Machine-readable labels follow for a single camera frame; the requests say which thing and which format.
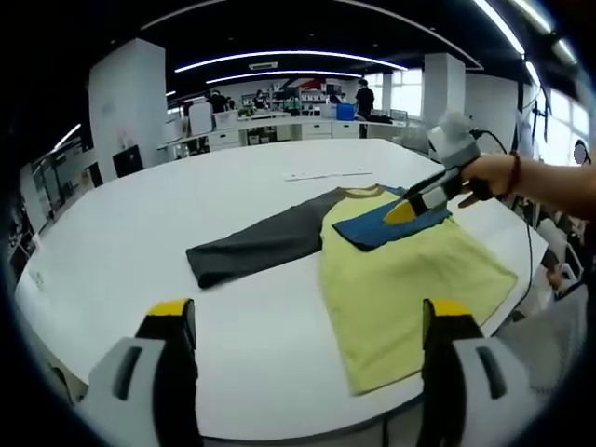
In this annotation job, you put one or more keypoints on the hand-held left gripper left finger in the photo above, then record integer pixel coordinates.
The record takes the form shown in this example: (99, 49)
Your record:
(153, 396)

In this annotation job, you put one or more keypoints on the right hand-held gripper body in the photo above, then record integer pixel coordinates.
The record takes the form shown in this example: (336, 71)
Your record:
(454, 144)

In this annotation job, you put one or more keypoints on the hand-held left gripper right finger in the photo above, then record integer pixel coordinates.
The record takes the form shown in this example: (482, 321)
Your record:
(461, 396)

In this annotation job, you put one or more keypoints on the yellow-green grey blue garment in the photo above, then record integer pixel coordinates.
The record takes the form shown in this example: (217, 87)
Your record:
(396, 279)

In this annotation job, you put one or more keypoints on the person's right hand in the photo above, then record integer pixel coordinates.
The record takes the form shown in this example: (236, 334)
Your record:
(493, 172)

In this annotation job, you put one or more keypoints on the white office chair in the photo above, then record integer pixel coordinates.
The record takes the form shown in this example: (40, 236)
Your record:
(415, 139)

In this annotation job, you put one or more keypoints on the white square pillar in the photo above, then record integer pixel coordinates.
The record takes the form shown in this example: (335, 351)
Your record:
(125, 102)
(444, 88)

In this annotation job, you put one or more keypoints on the grey mesh office chair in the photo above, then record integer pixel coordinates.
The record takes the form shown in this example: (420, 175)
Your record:
(545, 344)

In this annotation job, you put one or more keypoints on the white flat table strip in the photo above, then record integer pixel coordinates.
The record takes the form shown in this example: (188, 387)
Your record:
(326, 176)

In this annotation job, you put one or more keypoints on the blue storage box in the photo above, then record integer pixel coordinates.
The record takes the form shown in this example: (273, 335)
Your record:
(345, 111)

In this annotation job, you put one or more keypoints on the straight ceiling light strip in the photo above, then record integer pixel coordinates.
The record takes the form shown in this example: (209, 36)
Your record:
(503, 25)

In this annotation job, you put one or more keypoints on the long white counter cabinets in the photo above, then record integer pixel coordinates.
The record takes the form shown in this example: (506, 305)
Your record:
(288, 128)

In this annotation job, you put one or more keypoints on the short ceiling light strip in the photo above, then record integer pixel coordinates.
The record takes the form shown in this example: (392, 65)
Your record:
(284, 73)

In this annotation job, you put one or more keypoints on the long ceiling light strip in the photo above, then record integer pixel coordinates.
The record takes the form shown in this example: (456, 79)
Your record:
(288, 54)

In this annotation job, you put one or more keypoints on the ceiling air vent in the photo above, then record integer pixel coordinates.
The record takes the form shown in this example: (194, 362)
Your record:
(263, 65)

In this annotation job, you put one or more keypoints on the white boxy machine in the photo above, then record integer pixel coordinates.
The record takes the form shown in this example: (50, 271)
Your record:
(201, 118)

